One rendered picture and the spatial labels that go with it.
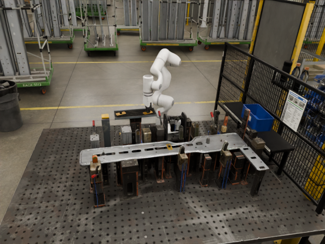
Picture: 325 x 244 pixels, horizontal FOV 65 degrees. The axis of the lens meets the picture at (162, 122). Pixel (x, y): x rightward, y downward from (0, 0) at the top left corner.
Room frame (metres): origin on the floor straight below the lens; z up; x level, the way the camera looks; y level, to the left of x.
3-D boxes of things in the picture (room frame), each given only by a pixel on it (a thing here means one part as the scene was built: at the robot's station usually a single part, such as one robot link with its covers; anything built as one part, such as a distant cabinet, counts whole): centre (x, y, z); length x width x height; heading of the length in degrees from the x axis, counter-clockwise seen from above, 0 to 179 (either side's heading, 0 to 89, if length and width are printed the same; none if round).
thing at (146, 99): (1.99, 0.13, 1.29); 0.10 x 0.07 x 0.11; 34
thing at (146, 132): (1.81, 0.13, 0.89); 0.13 x 0.11 x 0.38; 15
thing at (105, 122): (1.90, 0.50, 0.92); 0.08 x 0.08 x 0.44; 15
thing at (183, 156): (1.55, -0.17, 0.87); 0.12 x 0.09 x 0.35; 15
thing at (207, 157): (1.61, -0.37, 0.84); 0.11 x 0.08 x 0.29; 15
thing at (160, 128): (1.89, 0.02, 0.89); 0.13 x 0.11 x 0.38; 15
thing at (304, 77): (1.99, -1.14, 1.53); 0.06 x 0.06 x 0.20
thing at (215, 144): (1.69, -0.05, 1.00); 1.38 x 0.22 x 0.02; 105
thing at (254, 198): (1.50, -0.76, 0.84); 0.11 x 0.06 x 0.29; 15
